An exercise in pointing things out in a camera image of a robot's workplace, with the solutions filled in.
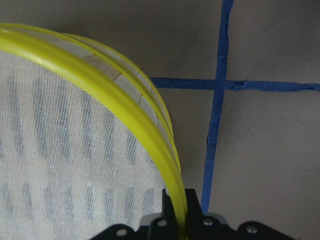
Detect yellow steamer layer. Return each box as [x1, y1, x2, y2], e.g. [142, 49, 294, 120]
[67, 33, 176, 143]
[0, 23, 187, 240]

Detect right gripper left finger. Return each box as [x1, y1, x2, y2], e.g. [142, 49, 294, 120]
[161, 188, 177, 223]

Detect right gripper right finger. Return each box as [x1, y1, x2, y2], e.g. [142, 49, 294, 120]
[185, 188, 203, 222]

